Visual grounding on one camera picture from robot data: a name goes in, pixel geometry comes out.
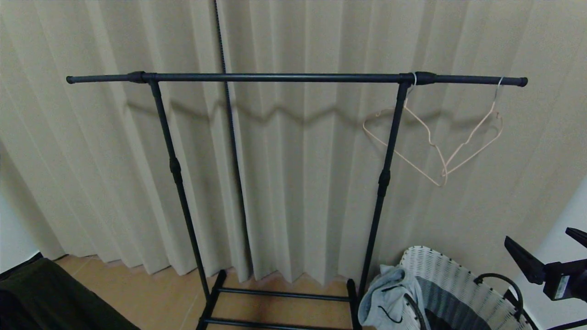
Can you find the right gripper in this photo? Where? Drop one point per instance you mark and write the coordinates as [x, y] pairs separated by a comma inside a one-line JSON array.
[[573, 279]]

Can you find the pink clothes hanger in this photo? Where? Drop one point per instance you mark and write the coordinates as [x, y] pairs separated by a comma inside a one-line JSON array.
[[399, 155], [474, 153]]

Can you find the green printed t-shirt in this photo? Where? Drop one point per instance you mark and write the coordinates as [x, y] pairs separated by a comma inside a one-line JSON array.
[[55, 298]]

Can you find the white laundry basket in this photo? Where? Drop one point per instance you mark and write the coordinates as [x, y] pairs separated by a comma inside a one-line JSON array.
[[458, 279]]

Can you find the black clothes rack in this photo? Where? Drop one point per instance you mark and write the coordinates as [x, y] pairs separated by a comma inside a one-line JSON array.
[[275, 77]]

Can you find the pale grey garment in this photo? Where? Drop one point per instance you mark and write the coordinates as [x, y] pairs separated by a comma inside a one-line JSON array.
[[385, 298]]

